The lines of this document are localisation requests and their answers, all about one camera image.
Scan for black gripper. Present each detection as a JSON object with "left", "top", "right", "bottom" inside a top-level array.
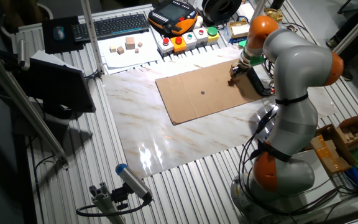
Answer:
[{"left": 228, "top": 61, "right": 249, "bottom": 82}]

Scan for brown cardboard sheet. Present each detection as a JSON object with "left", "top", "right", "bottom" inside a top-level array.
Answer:
[{"left": 155, "top": 60, "right": 265, "bottom": 126}]

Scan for small cardboard box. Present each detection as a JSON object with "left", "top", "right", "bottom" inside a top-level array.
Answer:
[{"left": 227, "top": 21, "right": 250, "bottom": 40}]

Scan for yellow box green mushroom button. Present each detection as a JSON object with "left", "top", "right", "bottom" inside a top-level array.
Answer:
[{"left": 206, "top": 26, "right": 220, "bottom": 46}]

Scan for white box small red button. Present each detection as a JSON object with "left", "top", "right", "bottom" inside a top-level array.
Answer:
[{"left": 193, "top": 27, "right": 209, "bottom": 47}]

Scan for white box green button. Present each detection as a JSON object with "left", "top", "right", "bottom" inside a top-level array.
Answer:
[{"left": 181, "top": 32, "right": 198, "bottom": 52}]

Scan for orange box red button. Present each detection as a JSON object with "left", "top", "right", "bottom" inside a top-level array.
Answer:
[{"left": 170, "top": 36, "right": 187, "bottom": 54}]

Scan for black filament spool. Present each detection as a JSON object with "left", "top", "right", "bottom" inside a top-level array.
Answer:
[{"left": 202, "top": 0, "right": 242, "bottom": 23}]

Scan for gold metal object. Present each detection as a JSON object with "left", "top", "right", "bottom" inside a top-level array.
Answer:
[{"left": 263, "top": 7, "right": 284, "bottom": 22}]

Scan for black and orange teach pendant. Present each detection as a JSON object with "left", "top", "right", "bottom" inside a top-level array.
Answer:
[{"left": 147, "top": 0, "right": 199, "bottom": 35}]

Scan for marble pattern table sheet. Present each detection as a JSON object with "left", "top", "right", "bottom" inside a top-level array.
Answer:
[{"left": 102, "top": 46, "right": 338, "bottom": 180}]

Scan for dark shoe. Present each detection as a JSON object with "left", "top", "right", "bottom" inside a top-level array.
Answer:
[
  {"left": 341, "top": 68, "right": 354, "bottom": 82},
  {"left": 326, "top": 36, "right": 340, "bottom": 49}
]

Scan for white printed paper sheets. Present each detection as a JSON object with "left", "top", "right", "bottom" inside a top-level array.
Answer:
[{"left": 97, "top": 30, "right": 164, "bottom": 75}]

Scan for orange brown carton stack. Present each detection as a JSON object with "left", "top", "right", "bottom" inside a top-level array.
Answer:
[{"left": 311, "top": 134, "right": 351, "bottom": 174}]

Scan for open brown cardboard box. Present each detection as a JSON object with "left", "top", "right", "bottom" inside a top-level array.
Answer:
[{"left": 318, "top": 112, "right": 358, "bottom": 166}]

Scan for black keyboard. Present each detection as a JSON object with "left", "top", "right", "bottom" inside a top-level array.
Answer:
[{"left": 71, "top": 13, "right": 150, "bottom": 43}]

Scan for black mouse pad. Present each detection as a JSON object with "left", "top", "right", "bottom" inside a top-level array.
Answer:
[{"left": 41, "top": 16, "right": 85, "bottom": 55}]

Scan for black monitor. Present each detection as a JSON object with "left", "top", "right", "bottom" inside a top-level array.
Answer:
[{"left": 16, "top": 57, "right": 97, "bottom": 138}]

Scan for dark wooden plank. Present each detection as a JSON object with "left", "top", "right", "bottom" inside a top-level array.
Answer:
[{"left": 315, "top": 207, "right": 358, "bottom": 224}]

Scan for short aluminium profile stub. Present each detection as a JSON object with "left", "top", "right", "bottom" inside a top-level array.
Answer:
[{"left": 88, "top": 182, "right": 127, "bottom": 224}]

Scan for dark computer mouse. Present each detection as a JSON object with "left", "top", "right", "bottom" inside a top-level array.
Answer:
[{"left": 53, "top": 26, "right": 65, "bottom": 41}]

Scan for dark chair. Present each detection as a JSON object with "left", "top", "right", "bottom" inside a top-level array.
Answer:
[{"left": 0, "top": 0, "right": 55, "bottom": 35}]

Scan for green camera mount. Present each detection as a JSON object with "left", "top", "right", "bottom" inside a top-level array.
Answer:
[{"left": 238, "top": 39, "right": 265, "bottom": 67}]

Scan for black cable with inline plug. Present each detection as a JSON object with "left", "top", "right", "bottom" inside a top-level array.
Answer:
[{"left": 237, "top": 107, "right": 278, "bottom": 212}]

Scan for aluminium frame post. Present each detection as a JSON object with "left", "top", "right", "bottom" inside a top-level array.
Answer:
[
  {"left": 333, "top": 2, "right": 358, "bottom": 55},
  {"left": 79, "top": 0, "right": 105, "bottom": 77},
  {"left": 250, "top": 0, "right": 267, "bottom": 22}
]

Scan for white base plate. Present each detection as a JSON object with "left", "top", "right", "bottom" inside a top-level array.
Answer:
[{"left": 290, "top": 149, "right": 342, "bottom": 215}]

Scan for silver camera with blue cap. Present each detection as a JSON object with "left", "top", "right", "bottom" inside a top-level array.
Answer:
[{"left": 115, "top": 163, "right": 154, "bottom": 203}]

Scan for black cable bundle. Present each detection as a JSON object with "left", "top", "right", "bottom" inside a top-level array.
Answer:
[{"left": 244, "top": 182, "right": 358, "bottom": 220}]

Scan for black camera clamp mount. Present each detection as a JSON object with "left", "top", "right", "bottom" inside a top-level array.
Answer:
[{"left": 110, "top": 183, "right": 131, "bottom": 211}]

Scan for black camera cable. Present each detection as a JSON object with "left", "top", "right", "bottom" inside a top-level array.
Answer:
[{"left": 75, "top": 198, "right": 150, "bottom": 218}]

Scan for slanted aluminium frame bar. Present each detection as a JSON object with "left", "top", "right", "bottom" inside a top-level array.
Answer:
[{"left": 0, "top": 43, "right": 70, "bottom": 170}]

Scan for thin black cable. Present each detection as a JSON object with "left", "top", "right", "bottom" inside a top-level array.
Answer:
[{"left": 29, "top": 154, "right": 56, "bottom": 224}]

